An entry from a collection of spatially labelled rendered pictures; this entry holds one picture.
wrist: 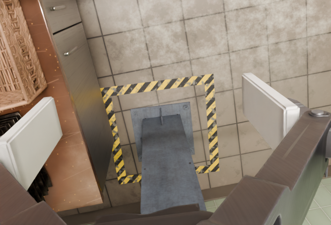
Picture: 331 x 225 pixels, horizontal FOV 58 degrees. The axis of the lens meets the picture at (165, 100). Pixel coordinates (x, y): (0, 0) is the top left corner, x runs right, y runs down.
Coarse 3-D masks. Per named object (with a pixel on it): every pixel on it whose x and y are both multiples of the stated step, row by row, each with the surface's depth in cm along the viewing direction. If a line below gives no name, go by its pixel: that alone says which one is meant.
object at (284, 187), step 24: (312, 120) 13; (288, 144) 11; (312, 144) 11; (264, 168) 10; (288, 168) 10; (312, 168) 11; (240, 192) 8; (264, 192) 8; (288, 192) 8; (312, 192) 11; (216, 216) 7; (240, 216) 7; (264, 216) 7; (288, 216) 9
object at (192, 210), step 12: (192, 204) 9; (108, 216) 9; (120, 216) 9; (132, 216) 9; (144, 216) 9; (156, 216) 9; (168, 216) 8; (180, 216) 8; (192, 216) 8; (204, 216) 8
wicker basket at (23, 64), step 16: (0, 0) 73; (16, 0) 82; (0, 16) 71; (16, 16) 80; (0, 32) 71; (16, 32) 85; (16, 48) 76; (32, 48) 86; (0, 64) 88; (16, 64) 74; (32, 64) 84; (0, 80) 89; (16, 80) 90; (32, 80) 82; (0, 96) 86; (16, 96) 84; (32, 96) 80; (0, 112) 77
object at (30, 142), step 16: (32, 112) 17; (48, 112) 19; (16, 128) 15; (32, 128) 16; (48, 128) 19; (0, 144) 14; (16, 144) 14; (32, 144) 16; (48, 144) 18; (0, 160) 14; (16, 160) 14; (32, 160) 16; (16, 176) 14; (32, 176) 16
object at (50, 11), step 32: (32, 0) 83; (64, 0) 111; (32, 32) 86; (64, 32) 103; (64, 64) 96; (64, 96) 93; (96, 96) 132; (64, 128) 97; (96, 128) 121; (64, 160) 101; (96, 160) 112; (64, 192) 105; (96, 192) 106
